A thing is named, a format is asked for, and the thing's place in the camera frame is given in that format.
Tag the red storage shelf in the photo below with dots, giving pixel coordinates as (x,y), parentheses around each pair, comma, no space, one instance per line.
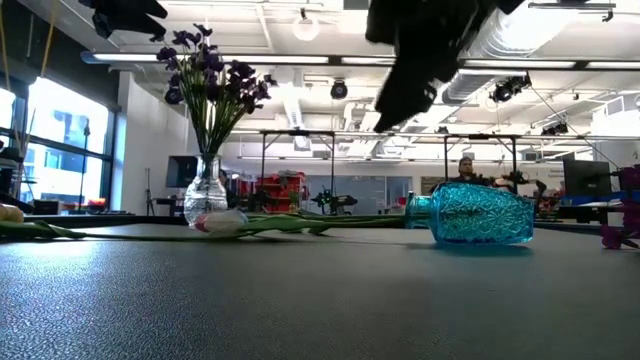
(280,192)

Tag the sparse purple flower sprig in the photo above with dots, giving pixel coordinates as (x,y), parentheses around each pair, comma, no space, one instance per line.
(202,30)

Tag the black tripod stand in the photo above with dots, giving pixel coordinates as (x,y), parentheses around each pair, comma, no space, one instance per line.
(147,190)

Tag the black metal station frame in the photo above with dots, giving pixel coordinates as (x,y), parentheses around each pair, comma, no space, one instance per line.
(263,160)
(514,165)

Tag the overhead LED light bar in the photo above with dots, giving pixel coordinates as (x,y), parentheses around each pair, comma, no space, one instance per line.
(280,59)

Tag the blue cut glass vase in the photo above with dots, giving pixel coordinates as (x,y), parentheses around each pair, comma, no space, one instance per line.
(475,215)

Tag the round white ceiling lamp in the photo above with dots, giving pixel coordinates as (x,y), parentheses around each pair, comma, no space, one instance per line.
(305,29)

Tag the person behind robot station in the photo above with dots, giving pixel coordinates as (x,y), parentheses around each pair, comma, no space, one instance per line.
(466,167)

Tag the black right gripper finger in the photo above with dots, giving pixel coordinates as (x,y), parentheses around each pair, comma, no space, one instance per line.
(405,100)

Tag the clear glass vase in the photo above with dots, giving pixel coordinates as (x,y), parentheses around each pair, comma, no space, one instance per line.
(205,200)

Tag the black background robot arm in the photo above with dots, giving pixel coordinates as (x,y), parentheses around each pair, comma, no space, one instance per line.
(332,201)
(520,179)

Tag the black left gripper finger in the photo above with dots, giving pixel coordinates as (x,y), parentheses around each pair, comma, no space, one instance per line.
(142,24)
(103,24)

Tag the magenta flower bunch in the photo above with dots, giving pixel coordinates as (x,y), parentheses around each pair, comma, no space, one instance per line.
(611,237)

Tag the large black monitor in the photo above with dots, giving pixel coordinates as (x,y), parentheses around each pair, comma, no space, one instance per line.
(587,178)

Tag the black ceiling spotlight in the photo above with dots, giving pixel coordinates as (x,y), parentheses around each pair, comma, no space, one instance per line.
(510,87)
(338,90)
(555,129)
(173,95)

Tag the black monitor screen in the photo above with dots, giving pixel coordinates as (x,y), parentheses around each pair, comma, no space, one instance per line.
(181,171)

